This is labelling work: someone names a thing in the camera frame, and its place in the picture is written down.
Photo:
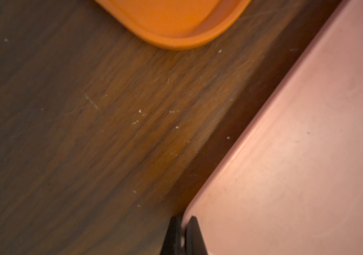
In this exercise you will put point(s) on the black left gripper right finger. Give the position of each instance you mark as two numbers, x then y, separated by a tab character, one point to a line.
194	242

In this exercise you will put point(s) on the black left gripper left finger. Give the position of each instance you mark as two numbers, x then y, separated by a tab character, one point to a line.
173	238

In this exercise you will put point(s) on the pink silicone mat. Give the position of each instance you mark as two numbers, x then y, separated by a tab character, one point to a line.
293	182

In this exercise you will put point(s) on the orange plastic tray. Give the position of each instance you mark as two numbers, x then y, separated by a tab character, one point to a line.
176	25

